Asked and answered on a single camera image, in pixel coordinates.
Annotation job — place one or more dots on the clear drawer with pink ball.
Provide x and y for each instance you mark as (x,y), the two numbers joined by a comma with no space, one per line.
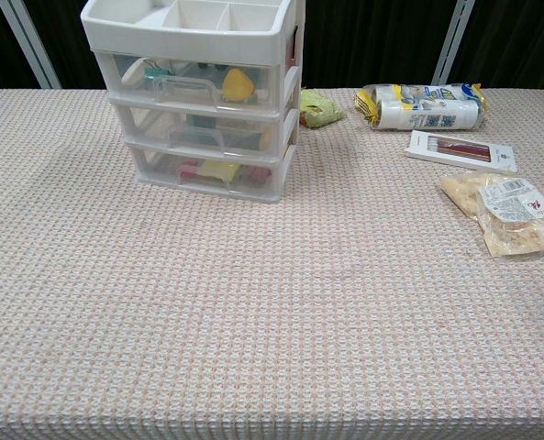
(157,172)

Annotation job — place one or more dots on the clear drawer with yellow duck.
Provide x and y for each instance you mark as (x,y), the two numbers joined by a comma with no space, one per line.
(134,91)

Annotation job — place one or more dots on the white coloured pencil box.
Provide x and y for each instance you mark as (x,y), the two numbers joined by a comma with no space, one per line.
(455,151)

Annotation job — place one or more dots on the pink binder clip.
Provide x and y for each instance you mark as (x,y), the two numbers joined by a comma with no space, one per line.
(258,174)

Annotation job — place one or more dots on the yellow crumpled packet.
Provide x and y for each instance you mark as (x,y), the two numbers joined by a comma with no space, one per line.
(218,170)

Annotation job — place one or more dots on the beige woven tablecloth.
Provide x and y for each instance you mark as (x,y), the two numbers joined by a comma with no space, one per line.
(253,298)

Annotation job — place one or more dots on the pink ball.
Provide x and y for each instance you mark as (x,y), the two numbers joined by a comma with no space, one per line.
(186,170)

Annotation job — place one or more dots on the green snack packet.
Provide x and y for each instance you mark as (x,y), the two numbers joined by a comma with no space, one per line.
(319,110)

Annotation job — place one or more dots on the yellow rubber duck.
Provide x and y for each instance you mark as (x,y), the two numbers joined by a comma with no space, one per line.
(238,84)

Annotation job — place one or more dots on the green binder clip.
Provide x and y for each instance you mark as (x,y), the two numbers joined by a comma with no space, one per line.
(154,74)

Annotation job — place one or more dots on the black curtain backdrop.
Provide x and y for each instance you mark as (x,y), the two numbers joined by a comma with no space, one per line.
(372,41)

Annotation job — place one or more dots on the clear snack bag with label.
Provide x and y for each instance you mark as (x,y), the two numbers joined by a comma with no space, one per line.
(505,215)

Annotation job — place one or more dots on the white plastic drawer organizer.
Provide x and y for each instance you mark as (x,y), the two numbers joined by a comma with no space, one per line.
(184,43)

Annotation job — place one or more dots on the white metal frame post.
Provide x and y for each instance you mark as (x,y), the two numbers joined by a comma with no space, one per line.
(28,41)
(452,41)

